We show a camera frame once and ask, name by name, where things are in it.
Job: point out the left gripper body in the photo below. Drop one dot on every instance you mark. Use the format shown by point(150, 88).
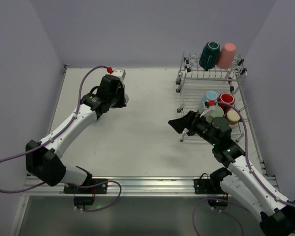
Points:
point(121, 96)

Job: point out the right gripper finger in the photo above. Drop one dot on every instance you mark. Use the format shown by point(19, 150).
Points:
point(191, 115)
point(180, 124)

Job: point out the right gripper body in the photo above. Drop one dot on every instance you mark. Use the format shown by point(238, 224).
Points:
point(191, 123)

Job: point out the beige tall cup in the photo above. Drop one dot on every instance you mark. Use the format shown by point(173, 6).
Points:
point(126, 98)

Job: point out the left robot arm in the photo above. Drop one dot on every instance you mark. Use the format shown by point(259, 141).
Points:
point(43, 157)

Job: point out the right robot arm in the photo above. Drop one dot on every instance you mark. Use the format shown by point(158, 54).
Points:
point(238, 177)

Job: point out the metal dish rack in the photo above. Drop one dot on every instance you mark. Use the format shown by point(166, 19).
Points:
point(193, 82)

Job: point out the light green mug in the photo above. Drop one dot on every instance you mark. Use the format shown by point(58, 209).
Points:
point(217, 111)

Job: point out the light blue mug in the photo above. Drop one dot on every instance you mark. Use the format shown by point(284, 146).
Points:
point(209, 95)

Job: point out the cream small cup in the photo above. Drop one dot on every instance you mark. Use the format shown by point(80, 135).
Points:
point(232, 117)

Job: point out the red mug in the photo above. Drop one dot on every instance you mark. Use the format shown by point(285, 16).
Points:
point(225, 98)

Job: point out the dark green mug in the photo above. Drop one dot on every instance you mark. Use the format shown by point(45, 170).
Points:
point(209, 55)

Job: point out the pink cup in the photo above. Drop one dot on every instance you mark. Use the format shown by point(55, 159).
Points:
point(226, 56)

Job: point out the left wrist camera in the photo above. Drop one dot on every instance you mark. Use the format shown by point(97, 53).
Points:
point(119, 73)

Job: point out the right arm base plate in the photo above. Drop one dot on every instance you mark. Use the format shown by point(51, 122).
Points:
point(207, 185)

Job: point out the aluminium mounting rail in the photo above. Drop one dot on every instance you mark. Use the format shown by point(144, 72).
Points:
point(133, 187)

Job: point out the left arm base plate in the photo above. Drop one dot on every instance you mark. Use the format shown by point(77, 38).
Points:
point(92, 186)

